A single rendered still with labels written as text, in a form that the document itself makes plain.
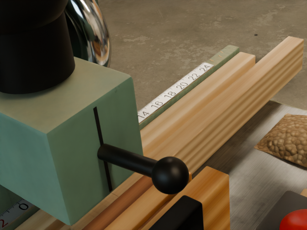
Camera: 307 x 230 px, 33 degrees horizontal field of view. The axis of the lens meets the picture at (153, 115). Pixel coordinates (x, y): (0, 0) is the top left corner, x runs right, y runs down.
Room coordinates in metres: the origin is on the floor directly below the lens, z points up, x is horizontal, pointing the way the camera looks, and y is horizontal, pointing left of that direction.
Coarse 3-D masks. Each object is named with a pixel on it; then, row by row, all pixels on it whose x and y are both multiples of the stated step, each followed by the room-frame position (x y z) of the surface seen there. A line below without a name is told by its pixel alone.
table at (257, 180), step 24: (264, 120) 0.44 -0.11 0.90; (240, 144) 0.40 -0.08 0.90; (216, 168) 0.37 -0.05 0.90; (240, 168) 0.37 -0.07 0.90; (264, 168) 0.36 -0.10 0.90; (288, 168) 0.36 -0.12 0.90; (240, 192) 0.33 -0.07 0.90; (264, 192) 0.33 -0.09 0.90; (240, 216) 0.31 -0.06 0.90; (264, 216) 0.30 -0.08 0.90
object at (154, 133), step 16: (224, 64) 0.48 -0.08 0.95; (240, 64) 0.47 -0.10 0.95; (208, 80) 0.45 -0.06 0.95; (224, 80) 0.45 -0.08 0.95; (192, 96) 0.42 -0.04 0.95; (208, 96) 0.42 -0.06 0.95; (176, 112) 0.40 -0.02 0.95; (192, 112) 0.40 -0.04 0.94; (144, 128) 0.38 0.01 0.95; (160, 128) 0.38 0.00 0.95; (176, 128) 0.38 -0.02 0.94; (144, 144) 0.35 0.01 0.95; (32, 224) 0.27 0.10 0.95; (48, 224) 0.27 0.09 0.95; (64, 224) 0.28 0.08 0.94
